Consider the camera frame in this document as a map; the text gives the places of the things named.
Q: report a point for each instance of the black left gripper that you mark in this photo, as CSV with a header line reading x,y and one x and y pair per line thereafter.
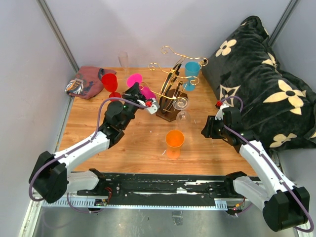
x,y
136,89

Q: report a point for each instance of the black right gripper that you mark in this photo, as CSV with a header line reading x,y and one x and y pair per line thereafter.
x,y
208,131

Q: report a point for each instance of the pink wine glass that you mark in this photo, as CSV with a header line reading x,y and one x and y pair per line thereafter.
x,y
145,90

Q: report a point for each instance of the red wine glass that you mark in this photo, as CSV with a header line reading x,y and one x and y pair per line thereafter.
x,y
110,83

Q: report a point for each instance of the orange wine glass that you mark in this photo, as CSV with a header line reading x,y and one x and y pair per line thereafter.
x,y
174,141

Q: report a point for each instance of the clear champagne flute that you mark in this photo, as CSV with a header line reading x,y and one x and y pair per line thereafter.
x,y
124,63

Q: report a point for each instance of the clear round wine glass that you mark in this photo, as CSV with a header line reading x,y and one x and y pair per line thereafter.
x,y
183,117

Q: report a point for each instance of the gold wire glass rack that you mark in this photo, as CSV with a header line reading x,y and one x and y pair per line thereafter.
x,y
174,85

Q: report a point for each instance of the maroon printed t-shirt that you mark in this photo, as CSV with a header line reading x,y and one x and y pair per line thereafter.
x,y
87,82

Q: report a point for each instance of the blue wine glass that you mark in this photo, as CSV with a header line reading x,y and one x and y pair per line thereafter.
x,y
191,73

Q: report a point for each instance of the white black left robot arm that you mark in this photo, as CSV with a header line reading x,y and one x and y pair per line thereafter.
x,y
53,175

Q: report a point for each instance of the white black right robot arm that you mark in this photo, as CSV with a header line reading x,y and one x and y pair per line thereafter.
x,y
283,204

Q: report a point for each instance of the black floral blanket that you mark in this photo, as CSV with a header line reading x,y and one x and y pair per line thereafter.
x,y
276,105

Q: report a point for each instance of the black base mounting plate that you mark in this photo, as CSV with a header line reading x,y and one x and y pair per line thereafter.
x,y
163,190

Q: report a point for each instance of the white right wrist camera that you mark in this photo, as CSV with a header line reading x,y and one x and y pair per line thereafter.
x,y
220,106

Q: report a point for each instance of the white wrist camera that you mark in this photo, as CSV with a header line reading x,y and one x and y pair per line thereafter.
x,y
220,106
150,105

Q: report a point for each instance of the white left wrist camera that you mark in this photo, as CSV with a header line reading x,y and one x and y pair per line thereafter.
x,y
150,105

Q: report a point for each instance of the aluminium frame rail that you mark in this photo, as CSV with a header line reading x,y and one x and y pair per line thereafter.
x,y
57,32

